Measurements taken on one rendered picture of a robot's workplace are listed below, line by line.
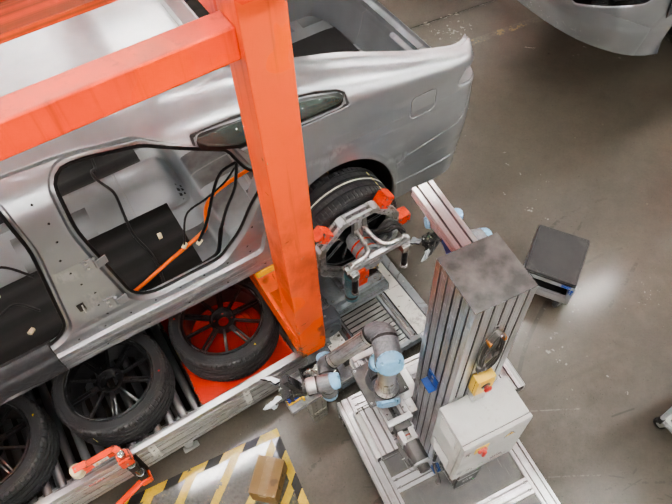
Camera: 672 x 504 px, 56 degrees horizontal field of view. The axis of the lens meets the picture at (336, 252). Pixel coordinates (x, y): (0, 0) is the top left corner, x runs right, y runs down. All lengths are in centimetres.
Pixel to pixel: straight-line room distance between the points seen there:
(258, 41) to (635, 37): 364
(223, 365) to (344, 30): 260
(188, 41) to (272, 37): 25
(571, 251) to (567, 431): 116
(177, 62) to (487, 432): 189
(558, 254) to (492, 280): 226
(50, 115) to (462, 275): 135
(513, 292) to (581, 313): 248
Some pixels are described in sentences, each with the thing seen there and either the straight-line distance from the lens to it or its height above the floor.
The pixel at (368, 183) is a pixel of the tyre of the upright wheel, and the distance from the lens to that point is 355.
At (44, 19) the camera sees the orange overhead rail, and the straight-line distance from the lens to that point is 165.
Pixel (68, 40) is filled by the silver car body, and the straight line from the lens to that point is 331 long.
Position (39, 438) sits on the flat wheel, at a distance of 392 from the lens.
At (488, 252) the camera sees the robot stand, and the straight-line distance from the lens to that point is 224.
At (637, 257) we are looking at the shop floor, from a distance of 502.
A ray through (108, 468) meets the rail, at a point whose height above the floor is 39.
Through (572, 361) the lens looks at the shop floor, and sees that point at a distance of 444.
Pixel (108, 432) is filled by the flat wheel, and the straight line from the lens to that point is 378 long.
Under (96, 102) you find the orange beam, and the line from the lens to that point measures 189.
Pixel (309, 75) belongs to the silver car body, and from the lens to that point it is 312.
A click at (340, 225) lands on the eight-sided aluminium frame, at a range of 341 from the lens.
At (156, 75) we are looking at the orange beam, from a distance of 191.
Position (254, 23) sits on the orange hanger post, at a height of 274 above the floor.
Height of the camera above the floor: 385
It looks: 56 degrees down
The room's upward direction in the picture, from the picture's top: 4 degrees counter-clockwise
